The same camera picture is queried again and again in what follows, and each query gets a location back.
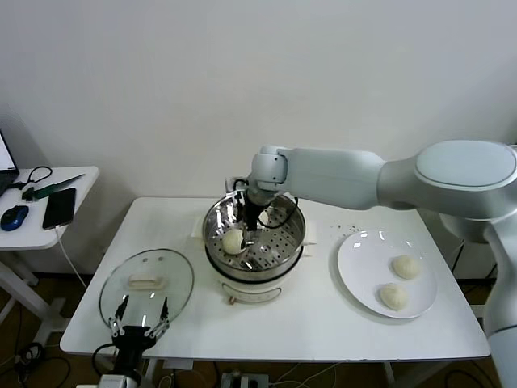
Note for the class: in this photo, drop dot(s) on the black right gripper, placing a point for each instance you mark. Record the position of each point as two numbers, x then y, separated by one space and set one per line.
252 212

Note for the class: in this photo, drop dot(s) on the grey power strip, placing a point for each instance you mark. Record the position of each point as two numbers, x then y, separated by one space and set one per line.
244 380

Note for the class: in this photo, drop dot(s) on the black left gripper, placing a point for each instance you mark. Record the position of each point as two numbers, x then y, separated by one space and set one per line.
133 335

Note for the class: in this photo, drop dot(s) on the blue computer mouse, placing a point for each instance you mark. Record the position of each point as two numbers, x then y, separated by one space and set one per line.
15 217

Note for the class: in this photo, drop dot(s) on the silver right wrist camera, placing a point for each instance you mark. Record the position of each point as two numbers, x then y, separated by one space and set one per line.
234 188

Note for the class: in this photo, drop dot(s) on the white round plate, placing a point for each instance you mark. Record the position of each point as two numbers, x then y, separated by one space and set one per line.
363 258

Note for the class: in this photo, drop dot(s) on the black smartphone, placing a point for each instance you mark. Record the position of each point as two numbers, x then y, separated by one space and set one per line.
60 208

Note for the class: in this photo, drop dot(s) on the green flat tool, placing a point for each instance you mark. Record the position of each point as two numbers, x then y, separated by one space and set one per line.
60 186

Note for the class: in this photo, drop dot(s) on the white electric cooking pot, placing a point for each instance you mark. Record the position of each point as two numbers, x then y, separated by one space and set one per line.
250 289

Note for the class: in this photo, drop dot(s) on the glass pot lid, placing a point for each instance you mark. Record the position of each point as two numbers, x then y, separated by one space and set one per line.
173 275

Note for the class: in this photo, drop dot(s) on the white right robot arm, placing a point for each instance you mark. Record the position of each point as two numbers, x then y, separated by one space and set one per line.
331 178

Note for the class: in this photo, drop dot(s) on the white side table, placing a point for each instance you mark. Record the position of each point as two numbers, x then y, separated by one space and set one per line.
81 178

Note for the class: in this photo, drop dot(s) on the black laptop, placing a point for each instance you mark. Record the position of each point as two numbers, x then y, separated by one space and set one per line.
6 174

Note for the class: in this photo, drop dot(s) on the perforated steel steamer basket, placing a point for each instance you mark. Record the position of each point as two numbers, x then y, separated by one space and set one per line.
278 242

